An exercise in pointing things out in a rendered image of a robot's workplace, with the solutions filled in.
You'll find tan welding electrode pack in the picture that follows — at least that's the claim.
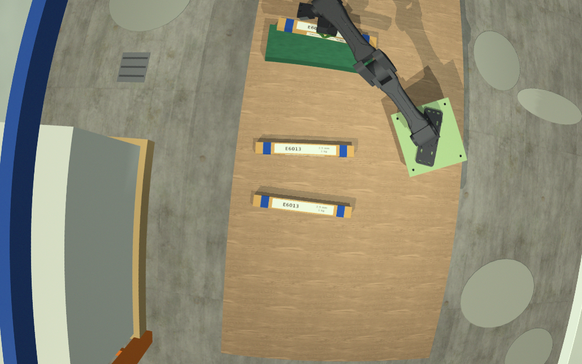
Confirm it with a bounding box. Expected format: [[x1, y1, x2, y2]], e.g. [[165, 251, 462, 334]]
[[255, 142, 354, 158], [277, 18, 377, 48], [253, 194, 352, 218]]

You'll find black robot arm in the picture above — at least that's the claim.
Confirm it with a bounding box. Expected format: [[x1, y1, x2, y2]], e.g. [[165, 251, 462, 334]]
[[297, 0, 443, 167]]

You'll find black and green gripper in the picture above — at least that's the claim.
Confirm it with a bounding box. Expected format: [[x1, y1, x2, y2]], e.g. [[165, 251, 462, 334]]
[[316, 22, 337, 38]]

